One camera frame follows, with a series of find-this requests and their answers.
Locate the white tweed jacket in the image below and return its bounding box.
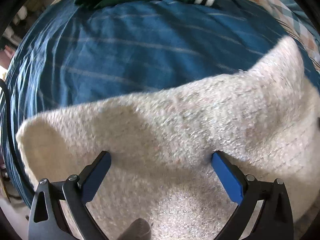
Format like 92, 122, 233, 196
16, 36, 319, 239

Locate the blue striped bed sheet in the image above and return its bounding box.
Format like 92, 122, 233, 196
0, 0, 320, 208

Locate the plaid checkered blanket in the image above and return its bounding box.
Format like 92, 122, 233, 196
249, 0, 319, 71

